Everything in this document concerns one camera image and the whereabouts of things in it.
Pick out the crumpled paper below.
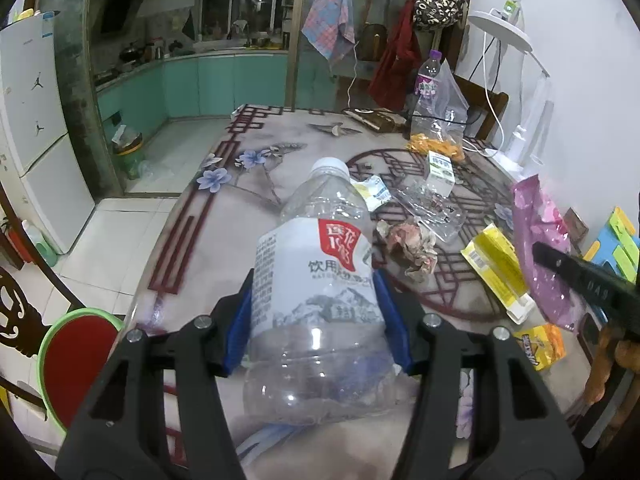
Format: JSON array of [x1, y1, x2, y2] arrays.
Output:
[[376, 217, 438, 281]]

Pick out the purple label water bottle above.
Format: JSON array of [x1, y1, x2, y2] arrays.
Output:
[[411, 50, 446, 136]]

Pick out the small brown bag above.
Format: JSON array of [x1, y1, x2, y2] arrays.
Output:
[[359, 22, 388, 63]]

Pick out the blue toy board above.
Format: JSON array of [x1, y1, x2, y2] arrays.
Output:
[[582, 206, 640, 281]]

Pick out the glass sliding door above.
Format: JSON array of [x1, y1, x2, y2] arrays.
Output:
[[292, 0, 453, 111]]

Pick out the green detergent bottle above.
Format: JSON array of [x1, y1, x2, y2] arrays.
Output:
[[22, 222, 58, 266]]

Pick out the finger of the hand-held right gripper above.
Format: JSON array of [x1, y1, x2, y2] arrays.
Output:
[[532, 241, 640, 313]]

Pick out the white desk lamp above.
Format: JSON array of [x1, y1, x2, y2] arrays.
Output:
[[467, 10, 556, 178]]

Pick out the clear plastic bottle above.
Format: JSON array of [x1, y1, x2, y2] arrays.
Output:
[[242, 157, 411, 426]]

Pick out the dark wooden chair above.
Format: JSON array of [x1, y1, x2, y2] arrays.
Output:
[[582, 305, 640, 451], [452, 75, 510, 141]]

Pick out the red apron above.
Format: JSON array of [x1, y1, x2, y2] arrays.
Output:
[[369, 10, 423, 111]]

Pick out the plaid towel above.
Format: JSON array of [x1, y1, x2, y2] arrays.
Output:
[[301, 0, 357, 61]]

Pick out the pink plastic bag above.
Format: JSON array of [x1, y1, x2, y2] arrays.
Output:
[[510, 174, 588, 332]]

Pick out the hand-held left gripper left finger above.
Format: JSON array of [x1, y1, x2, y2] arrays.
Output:
[[55, 269, 256, 480]]

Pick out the white refrigerator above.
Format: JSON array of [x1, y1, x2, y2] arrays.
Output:
[[0, 10, 96, 256]]

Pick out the teal kitchen cabinets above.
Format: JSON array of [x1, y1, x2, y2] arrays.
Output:
[[95, 52, 291, 126]]

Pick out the zip bag of orange snacks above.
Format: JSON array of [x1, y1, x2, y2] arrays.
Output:
[[406, 65, 470, 161]]

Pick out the black range hood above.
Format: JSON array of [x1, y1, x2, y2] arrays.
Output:
[[100, 0, 148, 36]]

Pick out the clear plastic wrapper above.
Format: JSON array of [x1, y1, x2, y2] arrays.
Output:
[[392, 180, 468, 243]]

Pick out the small white carton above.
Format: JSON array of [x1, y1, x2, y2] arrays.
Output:
[[425, 151, 456, 196]]

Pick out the red stool green rim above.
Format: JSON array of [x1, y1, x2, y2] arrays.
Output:
[[37, 307, 126, 436]]

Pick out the green trash bin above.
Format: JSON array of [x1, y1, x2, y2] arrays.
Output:
[[111, 125, 146, 181]]

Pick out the crumpled white yellow wrapper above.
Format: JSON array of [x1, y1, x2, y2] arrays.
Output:
[[352, 175, 392, 212]]

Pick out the brown pouch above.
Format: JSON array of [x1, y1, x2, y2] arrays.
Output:
[[345, 108, 408, 133]]

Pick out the white hanging cord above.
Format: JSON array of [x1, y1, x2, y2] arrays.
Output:
[[347, 42, 361, 111]]

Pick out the yellow box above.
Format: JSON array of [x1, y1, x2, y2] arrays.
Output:
[[460, 224, 536, 323]]

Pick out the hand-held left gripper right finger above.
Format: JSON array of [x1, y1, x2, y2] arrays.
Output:
[[372, 267, 586, 480]]

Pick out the small wooden block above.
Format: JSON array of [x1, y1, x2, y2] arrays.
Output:
[[565, 208, 588, 241]]

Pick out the white power cable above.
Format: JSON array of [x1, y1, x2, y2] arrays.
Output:
[[462, 35, 506, 156]]

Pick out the yellow snack packet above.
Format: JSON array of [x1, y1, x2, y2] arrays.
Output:
[[515, 324, 567, 372]]

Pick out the carved wooden chair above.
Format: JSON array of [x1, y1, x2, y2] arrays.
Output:
[[0, 265, 86, 411]]

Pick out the red fire extinguisher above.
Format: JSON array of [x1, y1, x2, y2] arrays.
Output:
[[2, 217, 26, 267]]

